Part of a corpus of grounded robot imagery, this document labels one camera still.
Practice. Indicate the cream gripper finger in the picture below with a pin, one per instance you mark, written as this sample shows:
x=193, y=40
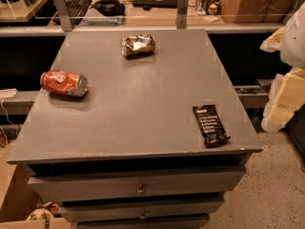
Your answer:
x=286, y=96
x=273, y=42

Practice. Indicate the black rxbar chocolate bar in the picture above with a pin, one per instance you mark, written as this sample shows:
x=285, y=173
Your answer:
x=210, y=125

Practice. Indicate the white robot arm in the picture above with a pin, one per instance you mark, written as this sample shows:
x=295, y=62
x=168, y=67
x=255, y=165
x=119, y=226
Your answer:
x=292, y=48

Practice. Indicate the crushed orange soda can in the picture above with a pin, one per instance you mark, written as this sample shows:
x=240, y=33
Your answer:
x=59, y=82

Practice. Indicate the items cluster on desk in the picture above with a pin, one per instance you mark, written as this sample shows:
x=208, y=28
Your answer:
x=207, y=7

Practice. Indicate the crumpled brown chip bag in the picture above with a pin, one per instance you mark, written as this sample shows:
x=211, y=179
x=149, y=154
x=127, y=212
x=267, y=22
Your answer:
x=136, y=44

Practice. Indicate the grey drawer cabinet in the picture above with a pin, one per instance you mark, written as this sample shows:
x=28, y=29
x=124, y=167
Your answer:
x=129, y=154

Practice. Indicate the black headphones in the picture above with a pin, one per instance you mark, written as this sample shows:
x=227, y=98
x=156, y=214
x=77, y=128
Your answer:
x=109, y=7

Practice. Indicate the black keyboard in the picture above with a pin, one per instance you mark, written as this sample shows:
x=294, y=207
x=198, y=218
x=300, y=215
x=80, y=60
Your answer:
x=77, y=9

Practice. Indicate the white power strip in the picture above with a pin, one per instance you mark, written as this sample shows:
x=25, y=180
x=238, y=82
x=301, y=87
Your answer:
x=8, y=93

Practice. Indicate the cardboard box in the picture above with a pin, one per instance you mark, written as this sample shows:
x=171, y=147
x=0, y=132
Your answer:
x=17, y=199

